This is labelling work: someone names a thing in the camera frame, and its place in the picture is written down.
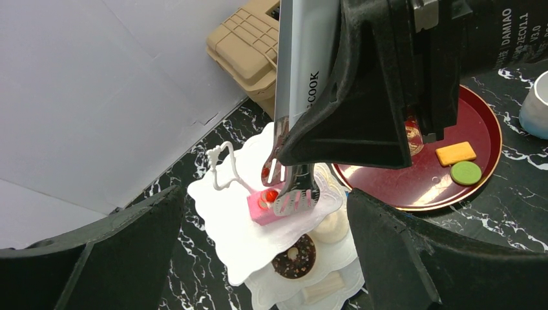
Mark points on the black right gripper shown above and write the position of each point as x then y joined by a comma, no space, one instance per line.
384,46

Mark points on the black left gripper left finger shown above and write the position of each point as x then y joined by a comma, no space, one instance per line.
118,262

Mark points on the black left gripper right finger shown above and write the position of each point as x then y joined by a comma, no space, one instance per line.
408,263

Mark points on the white round cream puff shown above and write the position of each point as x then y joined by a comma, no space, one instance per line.
333,228

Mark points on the red round tray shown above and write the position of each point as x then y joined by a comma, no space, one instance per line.
427,185

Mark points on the white three-tier dessert stand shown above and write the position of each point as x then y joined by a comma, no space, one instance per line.
247,248

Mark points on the metal tongs with white handle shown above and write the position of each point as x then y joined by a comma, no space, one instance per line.
308,31

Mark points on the chocolate glazed donut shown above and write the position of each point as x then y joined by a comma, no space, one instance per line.
297,261

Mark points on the pink cake with cherry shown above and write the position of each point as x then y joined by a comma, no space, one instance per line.
260,205

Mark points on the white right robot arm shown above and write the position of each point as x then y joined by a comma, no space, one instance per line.
499,34

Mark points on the orange square cake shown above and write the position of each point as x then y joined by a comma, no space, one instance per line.
455,153

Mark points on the green round macaron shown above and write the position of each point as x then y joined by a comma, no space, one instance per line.
465,173

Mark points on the tan plastic toolbox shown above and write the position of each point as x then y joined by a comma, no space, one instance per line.
245,46

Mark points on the white mug blue base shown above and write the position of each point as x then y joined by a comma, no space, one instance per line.
533,112

